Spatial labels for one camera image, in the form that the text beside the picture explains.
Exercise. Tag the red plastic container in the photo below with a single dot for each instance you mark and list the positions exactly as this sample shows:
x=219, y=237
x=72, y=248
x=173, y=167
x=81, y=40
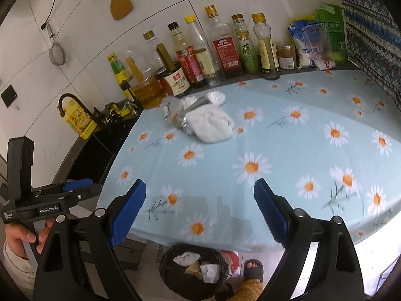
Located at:
x=231, y=263

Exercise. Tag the clear plastic cup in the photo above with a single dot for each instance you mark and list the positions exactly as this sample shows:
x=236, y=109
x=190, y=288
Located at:
x=169, y=109

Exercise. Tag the black kitchen sink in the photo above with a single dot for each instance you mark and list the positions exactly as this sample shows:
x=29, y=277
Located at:
x=94, y=153

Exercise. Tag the dark soy sauce jug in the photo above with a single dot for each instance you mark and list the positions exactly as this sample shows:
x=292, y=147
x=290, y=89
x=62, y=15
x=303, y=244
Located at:
x=175, y=83

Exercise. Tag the green label sauce bottle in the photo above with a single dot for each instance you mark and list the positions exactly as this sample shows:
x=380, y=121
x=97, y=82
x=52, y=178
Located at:
x=119, y=69

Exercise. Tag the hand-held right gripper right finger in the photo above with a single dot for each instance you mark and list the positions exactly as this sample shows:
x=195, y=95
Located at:
x=271, y=214

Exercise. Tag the blue daisy print tablecloth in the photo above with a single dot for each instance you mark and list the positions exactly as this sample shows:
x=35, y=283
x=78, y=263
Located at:
x=282, y=138

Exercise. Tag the black wall switch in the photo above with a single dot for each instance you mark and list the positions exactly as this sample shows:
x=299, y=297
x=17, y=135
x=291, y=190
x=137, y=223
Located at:
x=8, y=95

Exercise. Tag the yellow dish soap bottle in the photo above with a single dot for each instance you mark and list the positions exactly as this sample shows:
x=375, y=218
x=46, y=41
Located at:
x=80, y=122

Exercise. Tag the red label soy sauce bottle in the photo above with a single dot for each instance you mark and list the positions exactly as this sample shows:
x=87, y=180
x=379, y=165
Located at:
x=189, y=65

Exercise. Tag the person's left forearm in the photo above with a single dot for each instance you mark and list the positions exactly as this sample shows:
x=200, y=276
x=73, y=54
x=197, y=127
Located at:
x=15, y=274

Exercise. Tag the yellow green sponge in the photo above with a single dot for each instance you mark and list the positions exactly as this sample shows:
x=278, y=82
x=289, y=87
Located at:
x=124, y=110

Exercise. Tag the blue patterned cloth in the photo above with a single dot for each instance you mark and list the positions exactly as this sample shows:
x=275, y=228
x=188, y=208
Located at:
x=372, y=37

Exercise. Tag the yellow cap vinegar bottle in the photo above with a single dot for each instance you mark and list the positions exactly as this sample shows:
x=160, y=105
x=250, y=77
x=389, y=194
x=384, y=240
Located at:
x=205, y=62

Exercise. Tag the small glass jar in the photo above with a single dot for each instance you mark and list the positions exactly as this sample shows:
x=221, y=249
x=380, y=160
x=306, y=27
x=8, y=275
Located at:
x=285, y=58

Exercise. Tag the trash bin with black bag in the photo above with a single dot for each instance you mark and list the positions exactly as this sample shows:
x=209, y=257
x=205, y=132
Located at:
x=175, y=282

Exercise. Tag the black kitchen faucet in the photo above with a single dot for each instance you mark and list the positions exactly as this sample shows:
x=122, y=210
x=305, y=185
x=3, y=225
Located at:
x=67, y=95

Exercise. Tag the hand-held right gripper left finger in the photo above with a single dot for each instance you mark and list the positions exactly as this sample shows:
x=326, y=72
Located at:
x=128, y=214

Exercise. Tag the dark grey slipper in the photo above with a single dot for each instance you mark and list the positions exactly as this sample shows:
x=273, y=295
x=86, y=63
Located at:
x=253, y=275
x=224, y=292

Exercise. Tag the clear bottle with red label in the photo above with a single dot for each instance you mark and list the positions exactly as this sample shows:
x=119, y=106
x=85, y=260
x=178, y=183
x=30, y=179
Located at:
x=225, y=53

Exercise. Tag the person's left hand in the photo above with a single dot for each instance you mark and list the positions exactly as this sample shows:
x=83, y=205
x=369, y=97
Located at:
x=15, y=241

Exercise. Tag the small beige label bottle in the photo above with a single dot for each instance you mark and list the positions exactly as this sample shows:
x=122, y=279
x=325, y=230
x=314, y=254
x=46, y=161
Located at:
x=266, y=56

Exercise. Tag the white and blue bag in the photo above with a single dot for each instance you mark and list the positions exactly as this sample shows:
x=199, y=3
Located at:
x=305, y=47

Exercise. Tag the green label oil bottle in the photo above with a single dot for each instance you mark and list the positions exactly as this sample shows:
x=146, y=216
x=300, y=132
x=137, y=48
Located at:
x=247, y=53

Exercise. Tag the green bag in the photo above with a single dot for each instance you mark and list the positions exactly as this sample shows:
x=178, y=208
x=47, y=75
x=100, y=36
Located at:
x=332, y=34

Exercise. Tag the person's leg in orange trousers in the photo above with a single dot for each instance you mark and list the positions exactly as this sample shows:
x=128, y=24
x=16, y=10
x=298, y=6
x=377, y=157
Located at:
x=249, y=290

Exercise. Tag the clear cooking oil jug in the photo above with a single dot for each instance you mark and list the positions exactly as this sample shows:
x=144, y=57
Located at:
x=147, y=92

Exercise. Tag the large white tissue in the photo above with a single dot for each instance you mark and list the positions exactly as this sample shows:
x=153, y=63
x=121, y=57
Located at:
x=213, y=125

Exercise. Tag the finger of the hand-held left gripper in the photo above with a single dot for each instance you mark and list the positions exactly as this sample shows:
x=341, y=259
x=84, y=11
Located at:
x=86, y=196
x=76, y=184

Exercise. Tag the black and yellow dishcloth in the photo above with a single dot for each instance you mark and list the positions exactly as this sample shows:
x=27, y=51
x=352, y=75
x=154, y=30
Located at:
x=111, y=113

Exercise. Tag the round metal mesh strainer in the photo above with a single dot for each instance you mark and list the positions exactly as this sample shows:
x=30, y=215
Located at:
x=57, y=55

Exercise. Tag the small white bag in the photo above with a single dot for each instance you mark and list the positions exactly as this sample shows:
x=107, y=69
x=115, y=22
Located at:
x=324, y=65

